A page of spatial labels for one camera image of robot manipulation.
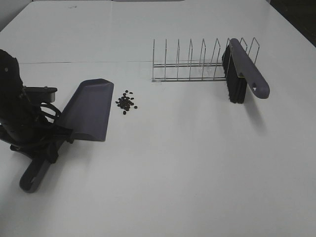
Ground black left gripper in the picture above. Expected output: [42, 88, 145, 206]
[9, 122, 74, 163]

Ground pile of coffee beans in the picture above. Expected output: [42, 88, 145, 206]
[115, 90, 138, 115]

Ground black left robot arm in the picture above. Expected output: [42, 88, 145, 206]
[0, 50, 73, 163]

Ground clear plastic tape piece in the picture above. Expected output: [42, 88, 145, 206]
[197, 63, 217, 78]

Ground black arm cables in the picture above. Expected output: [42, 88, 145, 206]
[37, 102, 72, 149]

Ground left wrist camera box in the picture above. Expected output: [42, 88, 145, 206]
[24, 86, 57, 103]

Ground metal wire rack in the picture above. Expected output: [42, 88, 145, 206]
[151, 38, 260, 82]

